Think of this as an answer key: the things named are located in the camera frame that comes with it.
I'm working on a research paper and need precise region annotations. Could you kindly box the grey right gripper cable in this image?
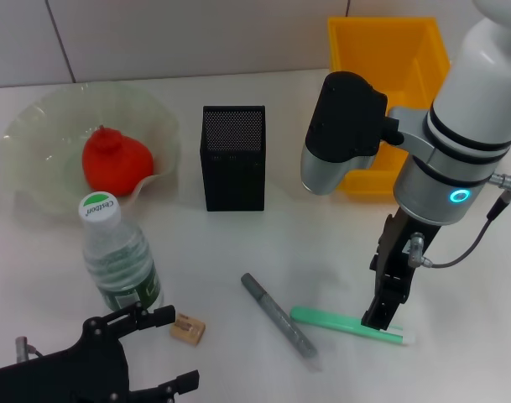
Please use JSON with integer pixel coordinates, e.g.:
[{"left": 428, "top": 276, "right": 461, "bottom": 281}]
[{"left": 408, "top": 191, "right": 511, "bottom": 270}]

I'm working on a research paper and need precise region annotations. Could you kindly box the red-orange toy fruit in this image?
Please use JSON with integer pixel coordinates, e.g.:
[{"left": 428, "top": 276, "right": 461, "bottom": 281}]
[{"left": 81, "top": 124, "right": 155, "bottom": 197}]

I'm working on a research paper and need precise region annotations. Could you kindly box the silver right wrist plug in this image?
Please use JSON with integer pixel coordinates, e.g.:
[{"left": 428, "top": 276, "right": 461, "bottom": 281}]
[{"left": 488, "top": 171, "right": 511, "bottom": 191}]

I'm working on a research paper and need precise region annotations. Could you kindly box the black mesh pen holder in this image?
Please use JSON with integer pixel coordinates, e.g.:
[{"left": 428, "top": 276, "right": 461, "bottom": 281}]
[{"left": 199, "top": 104, "right": 267, "bottom": 212}]

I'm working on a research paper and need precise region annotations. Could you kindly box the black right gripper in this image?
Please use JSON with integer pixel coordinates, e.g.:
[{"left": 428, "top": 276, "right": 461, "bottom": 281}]
[{"left": 361, "top": 207, "right": 443, "bottom": 332}]

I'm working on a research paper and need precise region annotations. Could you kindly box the wooden pencil sharpener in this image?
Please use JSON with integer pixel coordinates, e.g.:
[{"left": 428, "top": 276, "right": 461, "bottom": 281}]
[{"left": 169, "top": 312, "right": 207, "bottom": 348}]

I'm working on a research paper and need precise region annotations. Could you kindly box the left gripper plug cable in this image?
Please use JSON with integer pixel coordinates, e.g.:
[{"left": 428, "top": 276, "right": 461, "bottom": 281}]
[{"left": 13, "top": 335, "right": 44, "bottom": 364}]

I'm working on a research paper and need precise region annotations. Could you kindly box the wavy glass fruit plate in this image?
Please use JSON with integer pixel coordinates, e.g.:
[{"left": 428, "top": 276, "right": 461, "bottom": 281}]
[{"left": 1, "top": 81, "right": 183, "bottom": 217}]

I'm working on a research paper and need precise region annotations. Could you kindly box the mint green pen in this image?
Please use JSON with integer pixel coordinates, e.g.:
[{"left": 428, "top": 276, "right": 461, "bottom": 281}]
[{"left": 289, "top": 305, "right": 416, "bottom": 348}]

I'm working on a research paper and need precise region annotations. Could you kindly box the grey marker pen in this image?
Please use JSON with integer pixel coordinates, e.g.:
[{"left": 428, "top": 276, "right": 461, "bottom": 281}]
[{"left": 240, "top": 272, "right": 325, "bottom": 373}]

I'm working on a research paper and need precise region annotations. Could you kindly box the yellow plastic storage bin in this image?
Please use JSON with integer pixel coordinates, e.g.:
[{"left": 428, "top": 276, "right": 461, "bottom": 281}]
[{"left": 326, "top": 16, "right": 451, "bottom": 197}]

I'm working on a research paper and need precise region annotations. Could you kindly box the green label water bottle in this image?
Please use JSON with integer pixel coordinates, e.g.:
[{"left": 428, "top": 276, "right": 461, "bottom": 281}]
[{"left": 77, "top": 191, "right": 164, "bottom": 316}]

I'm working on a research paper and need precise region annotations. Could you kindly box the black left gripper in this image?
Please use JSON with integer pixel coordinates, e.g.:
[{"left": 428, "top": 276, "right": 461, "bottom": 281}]
[{"left": 0, "top": 302, "right": 201, "bottom": 403}]

